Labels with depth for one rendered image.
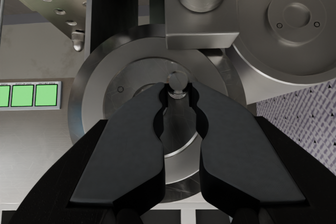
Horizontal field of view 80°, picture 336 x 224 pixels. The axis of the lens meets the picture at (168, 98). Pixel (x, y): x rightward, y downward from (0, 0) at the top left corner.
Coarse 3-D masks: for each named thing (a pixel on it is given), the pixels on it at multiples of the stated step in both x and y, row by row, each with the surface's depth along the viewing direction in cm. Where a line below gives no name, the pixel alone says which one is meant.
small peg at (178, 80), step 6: (174, 72) 12; (180, 72) 12; (168, 78) 12; (174, 78) 12; (180, 78) 12; (186, 78) 12; (168, 84) 12; (174, 84) 12; (180, 84) 12; (186, 84) 12; (168, 90) 13; (174, 90) 12; (180, 90) 12; (186, 90) 12; (174, 96) 13; (180, 96) 13
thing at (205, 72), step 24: (120, 48) 16; (144, 48) 16; (96, 72) 16; (192, 72) 16; (216, 72) 16; (96, 96) 16; (96, 120) 16; (192, 144) 15; (168, 168) 15; (192, 168) 15
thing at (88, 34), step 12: (96, 0) 20; (108, 0) 23; (120, 0) 29; (132, 0) 38; (96, 12) 20; (108, 12) 23; (120, 12) 29; (132, 12) 38; (96, 24) 20; (108, 24) 23; (120, 24) 29; (132, 24) 37; (96, 36) 20; (108, 36) 23; (84, 48) 18
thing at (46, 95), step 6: (36, 90) 50; (42, 90) 50; (48, 90) 50; (54, 90) 50; (36, 96) 50; (42, 96) 50; (48, 96) 50; (54, 96) 50; (36, 102) 50; (42, 102) 50; (48, 102) 50; (54, 102) 49
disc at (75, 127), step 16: (128, 32) 17; (144, 32) 17; (160, 32) 17; (96, 48) 17; (112, 48) 17; (208, 48) 17; (96, 64) 17; (224, 64) 17; (80, 80) 17; (224, 80) 17; (240, 80) 17; (80, 96) 17; (240, 96) 16; (80, 112) 17; (80, 128) 16; (192, 176) 16; (176, 192) 16; (192, 192) 16
